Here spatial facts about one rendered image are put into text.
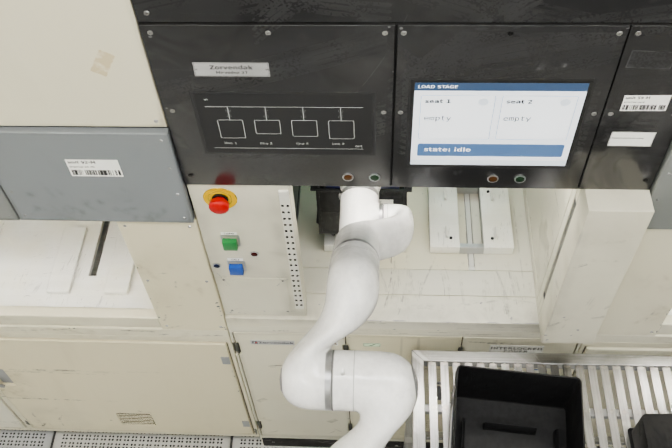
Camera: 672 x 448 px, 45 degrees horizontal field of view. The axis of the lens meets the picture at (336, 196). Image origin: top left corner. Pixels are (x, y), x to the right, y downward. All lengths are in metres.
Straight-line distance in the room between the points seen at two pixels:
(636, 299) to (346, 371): 0.85
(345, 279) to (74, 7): 0.60
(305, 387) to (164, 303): 0.73
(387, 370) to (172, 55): 0.61
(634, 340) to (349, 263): 0.99
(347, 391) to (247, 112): 0.50
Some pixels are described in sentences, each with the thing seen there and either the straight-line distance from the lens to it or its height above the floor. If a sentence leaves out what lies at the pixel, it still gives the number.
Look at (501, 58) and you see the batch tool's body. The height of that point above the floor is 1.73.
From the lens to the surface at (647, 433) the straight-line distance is 1.99.
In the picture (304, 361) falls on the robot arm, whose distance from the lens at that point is 1.35.
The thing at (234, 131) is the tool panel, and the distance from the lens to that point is 1.46.
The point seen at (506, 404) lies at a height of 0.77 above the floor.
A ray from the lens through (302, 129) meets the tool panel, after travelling 1.44.
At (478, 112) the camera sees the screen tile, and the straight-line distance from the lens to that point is 1.41.
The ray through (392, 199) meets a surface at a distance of 1.91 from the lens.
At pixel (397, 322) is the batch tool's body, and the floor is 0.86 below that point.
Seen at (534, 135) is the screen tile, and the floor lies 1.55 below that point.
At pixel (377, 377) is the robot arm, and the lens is 1.35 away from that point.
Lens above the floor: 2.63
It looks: 53 degrees down
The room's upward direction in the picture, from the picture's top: 3 degrees counter-clockwise
